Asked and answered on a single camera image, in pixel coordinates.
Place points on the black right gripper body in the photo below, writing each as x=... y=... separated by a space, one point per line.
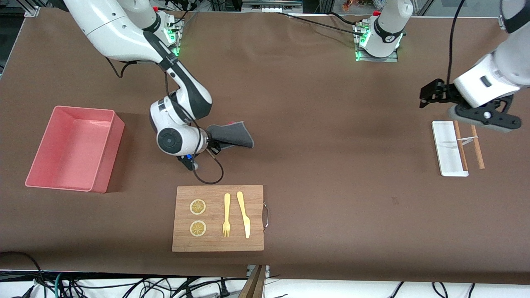
x=214 y=145

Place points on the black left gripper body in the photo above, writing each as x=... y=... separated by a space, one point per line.
x=445 y=92

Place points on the pink and grey cloth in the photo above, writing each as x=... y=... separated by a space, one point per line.
x=232 y=134

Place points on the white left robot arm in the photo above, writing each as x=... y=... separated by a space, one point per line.
x=389 y=25

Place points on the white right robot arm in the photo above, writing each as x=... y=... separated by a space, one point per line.
x=107 y=29

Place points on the thin white band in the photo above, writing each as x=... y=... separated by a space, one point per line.
x=470 y=138

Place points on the white rectangular tray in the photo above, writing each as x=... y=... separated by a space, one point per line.
x=445 y=157

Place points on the yellow lemon slice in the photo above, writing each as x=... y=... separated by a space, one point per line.
x=198 y=229
x=197 y=207

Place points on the yellow plastic fork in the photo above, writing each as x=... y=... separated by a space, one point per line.
x=227 y=207

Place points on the yellow plastic knife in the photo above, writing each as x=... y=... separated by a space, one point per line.
x=244 y=215

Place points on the wooden cutting board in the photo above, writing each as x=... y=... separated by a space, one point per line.
x=215 y=244

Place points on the pink plastic bin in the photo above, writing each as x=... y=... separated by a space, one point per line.
x=70 y=149

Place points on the brown wooden plank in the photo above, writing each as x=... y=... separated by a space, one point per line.
x=253 y=287

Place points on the grey metal device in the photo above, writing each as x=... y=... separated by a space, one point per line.
x=269 y=6

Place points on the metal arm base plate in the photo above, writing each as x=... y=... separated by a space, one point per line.
x=377 y=59
x=177 y=49

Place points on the aluminium frame corner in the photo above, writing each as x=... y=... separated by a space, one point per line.
x=502 y=21
x=32 y=10

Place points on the small metal bracket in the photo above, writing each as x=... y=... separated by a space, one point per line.
x=267 y=271

